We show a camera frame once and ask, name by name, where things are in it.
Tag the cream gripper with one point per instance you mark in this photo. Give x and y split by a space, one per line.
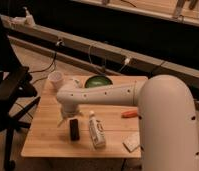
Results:
66 115

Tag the black eraser block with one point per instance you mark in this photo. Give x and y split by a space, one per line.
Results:
74 130

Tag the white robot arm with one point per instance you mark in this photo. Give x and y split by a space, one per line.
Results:
167 118

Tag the wooden table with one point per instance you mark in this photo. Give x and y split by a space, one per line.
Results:
48 138

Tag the green bowl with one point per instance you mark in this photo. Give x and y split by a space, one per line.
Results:
97 80

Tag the black office chair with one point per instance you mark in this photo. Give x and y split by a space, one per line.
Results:
14 83

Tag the orange carrot toy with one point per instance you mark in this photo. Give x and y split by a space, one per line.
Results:
129 114

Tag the white sponge block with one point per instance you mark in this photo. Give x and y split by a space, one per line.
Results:
132 142

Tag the white soap dispenser bottle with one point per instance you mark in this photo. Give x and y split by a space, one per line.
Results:
29 18

